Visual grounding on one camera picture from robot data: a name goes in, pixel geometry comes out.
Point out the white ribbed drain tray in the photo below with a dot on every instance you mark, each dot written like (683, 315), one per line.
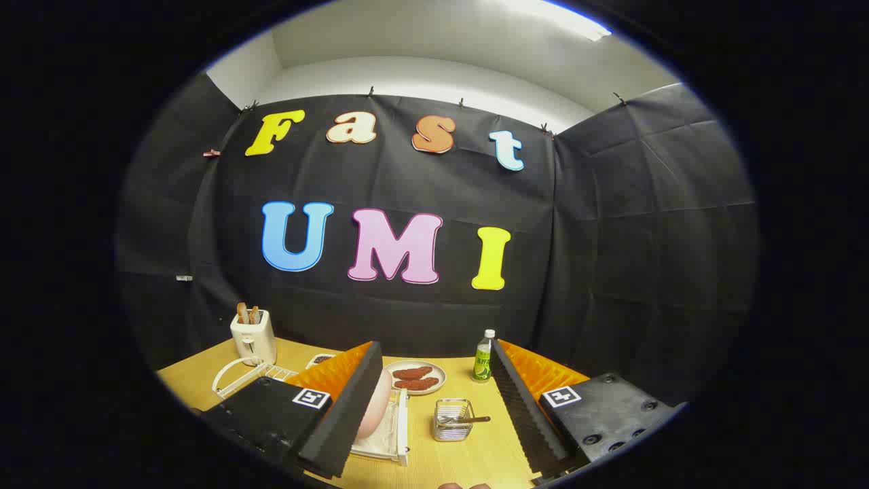
(383, 438)

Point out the brown meat patty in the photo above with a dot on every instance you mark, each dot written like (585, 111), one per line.
(417, 384)
(412, 373)

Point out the green label drink bottle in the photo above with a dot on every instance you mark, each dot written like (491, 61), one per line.
(483, 360)

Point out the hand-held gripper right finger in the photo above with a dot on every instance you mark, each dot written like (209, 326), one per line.
(526, 414)

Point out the pink plate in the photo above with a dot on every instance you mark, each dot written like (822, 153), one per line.
(377, 407)

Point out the white divided condiment dish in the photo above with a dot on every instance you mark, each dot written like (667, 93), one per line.
(320, 358)

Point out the white round plate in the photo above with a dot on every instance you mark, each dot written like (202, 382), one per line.
(389, 381)

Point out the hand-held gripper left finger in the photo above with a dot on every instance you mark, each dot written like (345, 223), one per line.
(343, 421)

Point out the white toaster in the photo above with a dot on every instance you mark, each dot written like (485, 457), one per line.
(254, 339)

